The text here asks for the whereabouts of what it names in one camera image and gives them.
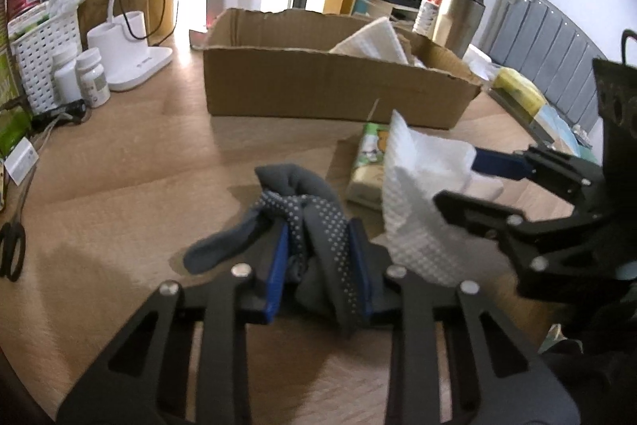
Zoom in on grey padded headboard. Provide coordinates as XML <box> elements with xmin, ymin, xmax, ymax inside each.
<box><xmin>478</xmin><ymin>0</ymin><xmax>608</xmax><ymax>137</ymax></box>

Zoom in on white pill bottle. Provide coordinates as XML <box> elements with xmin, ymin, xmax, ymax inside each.
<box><xmin>52</xmin><ymin>43</ymin><xmax>83</xmax><ymax>104</ymax></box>
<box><xmin>76</xmin><ymin>48</ymin><xmax>111</xmax><ymax>108</ymax></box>

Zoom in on white desk lamp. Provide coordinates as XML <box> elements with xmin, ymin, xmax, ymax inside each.
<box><xmin>87</xmin><ymin>0</ymin><xmax>174</xmax><ymax>93</ymax></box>

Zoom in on steel travel tumbler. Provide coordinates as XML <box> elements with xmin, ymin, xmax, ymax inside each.
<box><xmin>432</xmin><ymin>0</ymin><xmax>486</xmax><ymax>57</ymax></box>

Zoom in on grey dotted sock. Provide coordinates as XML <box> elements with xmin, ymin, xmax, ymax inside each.
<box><xmin>183</xmin><ymin>163</ymin><xmax>379</xmax><ymax>339</ymax></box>

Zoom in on yellow tissue packet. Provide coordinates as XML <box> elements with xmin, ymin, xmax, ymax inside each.
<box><xmin>490</xmin><ymin>67</ymin><xmax>548</xmax><ymax>122</ymax></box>

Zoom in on white plastic basket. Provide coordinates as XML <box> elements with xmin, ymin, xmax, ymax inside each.
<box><xmin>9</xmin><ymin>2</ymin><xmax>83</xmax><ymax>114</ymax></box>

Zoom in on black smartphone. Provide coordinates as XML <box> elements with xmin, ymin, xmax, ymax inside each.
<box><xmin>488</xmin><ymin>89</ymin><xmax>554</xmax><ymax>143</ymax></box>

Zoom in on green pocket tissue pack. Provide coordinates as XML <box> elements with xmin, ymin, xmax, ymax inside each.
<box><xmin>345</xmin><ymin>122</ymin><xmax>399</xmax><ymax>211</ymax></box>

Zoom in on small white box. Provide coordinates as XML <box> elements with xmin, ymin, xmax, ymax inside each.
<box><xmin>4</xmin><ymin>139</ymin><xmax>39</xmax><ymax>185</ymax></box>

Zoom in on white charger with black cable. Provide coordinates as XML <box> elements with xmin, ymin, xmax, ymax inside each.
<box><xmin>206</xmin><ymin>0</ymin><xmax>238</xmax><ymax>27</ymax></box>

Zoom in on light blue blanket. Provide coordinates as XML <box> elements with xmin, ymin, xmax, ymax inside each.
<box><xmin>540</xmin><ymin>104</ymin><xmax>600</xmax><ymax>164</ymax></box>

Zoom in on white paper towel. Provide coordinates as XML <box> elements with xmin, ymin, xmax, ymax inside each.
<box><xmin>381</xmin><ymin>109</ymin><xmax>506</xmax><ymax>286</ymax></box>
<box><xmin>328</xmin><ymin>18</ymin><xmax>416</xmax><ymax>67</ymax></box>

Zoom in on white plastic container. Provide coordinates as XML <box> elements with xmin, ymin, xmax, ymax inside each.
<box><xmin>464</xmin><ymin>44</ymin><xmax>504</xmax><ymax>78</ymax></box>

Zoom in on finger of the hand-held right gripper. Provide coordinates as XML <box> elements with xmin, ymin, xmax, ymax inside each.
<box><xmin>470</xmin><ymin>145</ymin><xmax>605</xmax><ymax>209</ymax></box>
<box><xmin>432</xmin><ymin>189</ymin><xmax>623</xmax><ymax>301</ymax></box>

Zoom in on black cable bundle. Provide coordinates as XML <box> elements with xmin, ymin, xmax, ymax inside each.
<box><xmin>30</xmin><ymin>99</ymin><xmax>91</xmax><ymax>128</ymax></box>

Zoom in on green pack of paper cups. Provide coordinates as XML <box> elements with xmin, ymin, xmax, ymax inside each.
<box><xmin>0</xmin><ymin>51</ymin><xmax>33</xmax><ymax>157</ymax></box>

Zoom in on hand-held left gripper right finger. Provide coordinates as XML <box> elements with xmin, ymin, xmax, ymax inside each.
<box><xmin>348</xmin><ymin>220</ymin><xmax>580</xmax><ymax>425</ymax></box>

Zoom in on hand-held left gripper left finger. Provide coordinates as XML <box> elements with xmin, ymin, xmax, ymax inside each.
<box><xmin>57</xmin><ymin>223</ymin><xmax>290</xmax><ymax>425</ymax></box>

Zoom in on black scissors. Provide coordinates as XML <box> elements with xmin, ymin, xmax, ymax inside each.
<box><xmin>0</xmin><ymin>166</ymin><xmax>39</xmax><ymax>282</ymax></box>

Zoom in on brown cardboard box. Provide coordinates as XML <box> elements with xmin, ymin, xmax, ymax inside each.
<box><xmin>201</xmin><ymin>7</ymin><xmax>485</xmax><ymax>130</ymax></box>

